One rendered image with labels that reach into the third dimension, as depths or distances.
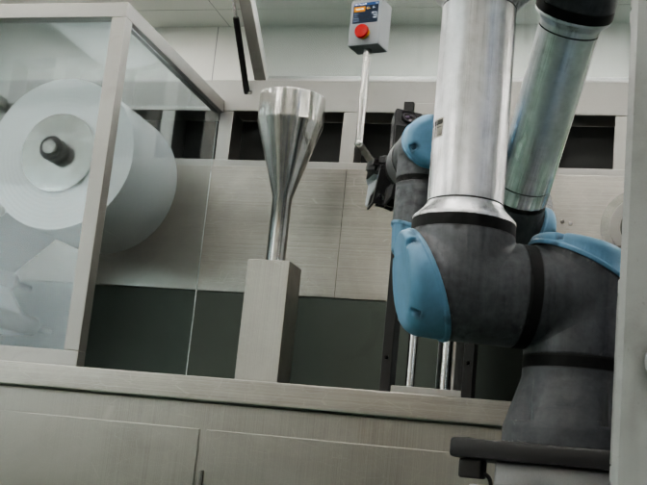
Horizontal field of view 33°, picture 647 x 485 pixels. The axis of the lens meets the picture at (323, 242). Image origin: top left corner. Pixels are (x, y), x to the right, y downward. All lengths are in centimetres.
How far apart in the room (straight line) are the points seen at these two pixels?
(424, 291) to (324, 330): 129
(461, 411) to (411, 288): 60
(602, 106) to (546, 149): 105
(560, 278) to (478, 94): 22
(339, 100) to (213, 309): 56
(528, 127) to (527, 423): 42
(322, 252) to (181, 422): 73
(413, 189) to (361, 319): 98
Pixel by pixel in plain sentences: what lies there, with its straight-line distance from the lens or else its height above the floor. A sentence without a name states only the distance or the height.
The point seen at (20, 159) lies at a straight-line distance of 216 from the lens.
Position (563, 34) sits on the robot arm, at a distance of 137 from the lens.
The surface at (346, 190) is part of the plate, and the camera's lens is 248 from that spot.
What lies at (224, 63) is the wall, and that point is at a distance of 534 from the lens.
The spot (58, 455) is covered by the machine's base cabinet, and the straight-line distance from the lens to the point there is 196.
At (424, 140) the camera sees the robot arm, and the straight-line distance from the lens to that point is 146.
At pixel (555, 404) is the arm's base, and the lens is 117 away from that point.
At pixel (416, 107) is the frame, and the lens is 202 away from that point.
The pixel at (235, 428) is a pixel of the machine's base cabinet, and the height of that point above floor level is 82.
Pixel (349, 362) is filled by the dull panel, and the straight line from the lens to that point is 241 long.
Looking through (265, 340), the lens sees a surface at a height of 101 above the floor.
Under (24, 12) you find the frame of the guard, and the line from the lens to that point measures 225.
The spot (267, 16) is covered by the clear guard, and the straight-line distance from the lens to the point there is 257.
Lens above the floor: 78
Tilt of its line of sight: 11 degrees up
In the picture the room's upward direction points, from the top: 6 degrees clockwise
